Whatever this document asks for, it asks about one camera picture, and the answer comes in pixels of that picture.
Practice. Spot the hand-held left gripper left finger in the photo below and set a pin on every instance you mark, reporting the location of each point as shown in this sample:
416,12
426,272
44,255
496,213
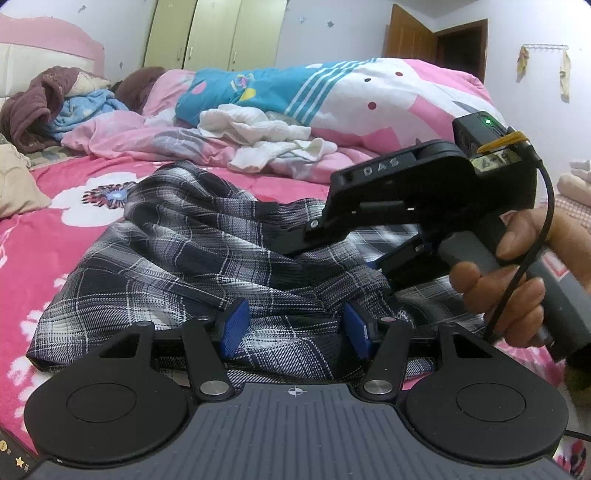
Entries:
235,323

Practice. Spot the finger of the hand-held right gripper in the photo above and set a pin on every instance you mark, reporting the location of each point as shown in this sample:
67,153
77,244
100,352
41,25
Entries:
411,263
314,235

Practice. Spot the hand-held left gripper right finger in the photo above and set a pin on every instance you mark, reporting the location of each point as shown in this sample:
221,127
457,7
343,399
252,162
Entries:
358,330

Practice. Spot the black white plaid pants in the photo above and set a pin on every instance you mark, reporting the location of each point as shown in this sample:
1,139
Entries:
161,258

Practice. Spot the person's right hand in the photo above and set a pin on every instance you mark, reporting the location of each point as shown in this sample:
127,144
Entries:
508,286

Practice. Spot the pink cartoon print quilt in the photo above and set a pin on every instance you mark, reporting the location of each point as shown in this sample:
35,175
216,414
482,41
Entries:
369,92

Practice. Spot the white crumpled garment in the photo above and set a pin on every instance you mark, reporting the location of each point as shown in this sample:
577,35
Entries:
240,124

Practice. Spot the wooden door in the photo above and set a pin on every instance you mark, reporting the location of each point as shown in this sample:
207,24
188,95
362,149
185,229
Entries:
411,32

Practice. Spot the white folded garment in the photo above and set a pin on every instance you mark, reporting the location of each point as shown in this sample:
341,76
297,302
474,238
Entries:
582,170

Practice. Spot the pink floral bed blanket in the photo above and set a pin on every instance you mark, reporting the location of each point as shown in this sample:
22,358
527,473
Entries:
69,258

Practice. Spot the yellow-green wardrobe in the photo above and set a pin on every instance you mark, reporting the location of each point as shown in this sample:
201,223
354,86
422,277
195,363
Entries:
212,32

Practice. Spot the brown plush garment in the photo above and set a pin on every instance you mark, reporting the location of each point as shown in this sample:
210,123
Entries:
27,110
138,85

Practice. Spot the beige folded garment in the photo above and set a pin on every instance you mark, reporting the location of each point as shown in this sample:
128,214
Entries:
18,184

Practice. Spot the light blue printed garment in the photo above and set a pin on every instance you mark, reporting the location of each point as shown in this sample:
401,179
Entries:
87,106

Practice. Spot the dark patterned bed edge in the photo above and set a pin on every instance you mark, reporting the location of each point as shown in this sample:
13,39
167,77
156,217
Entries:
11,457

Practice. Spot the cream crumpled garment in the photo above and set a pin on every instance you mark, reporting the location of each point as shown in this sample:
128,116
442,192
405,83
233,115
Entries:
90,83

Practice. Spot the pink white headboard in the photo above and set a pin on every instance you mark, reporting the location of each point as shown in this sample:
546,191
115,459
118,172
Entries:
46,50

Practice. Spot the white wall hook rack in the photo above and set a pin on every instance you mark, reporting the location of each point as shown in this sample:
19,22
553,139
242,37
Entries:
545,45

